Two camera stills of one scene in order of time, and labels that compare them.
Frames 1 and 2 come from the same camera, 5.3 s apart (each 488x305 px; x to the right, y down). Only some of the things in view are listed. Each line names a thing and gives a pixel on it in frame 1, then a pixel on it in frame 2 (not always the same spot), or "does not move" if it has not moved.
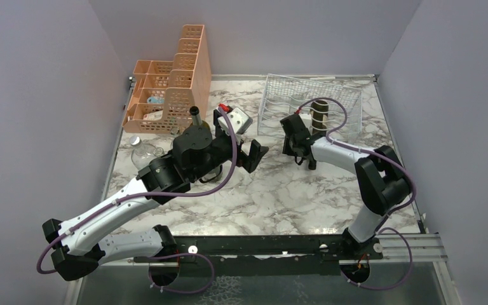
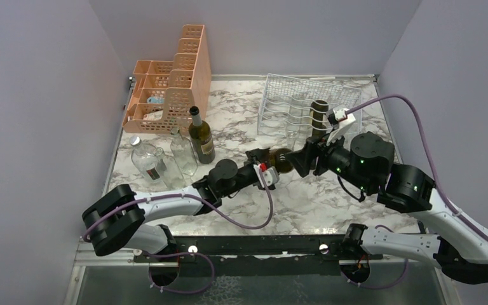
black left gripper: x=250 y=161 → x=254 y=156
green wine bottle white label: x=319 y=116 does not move
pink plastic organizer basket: x=163 y=92 does not move
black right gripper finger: x=312 y=164 → x=304 y=161
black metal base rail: x=265 y=255 does not move
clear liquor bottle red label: x=142 y=154 does not move
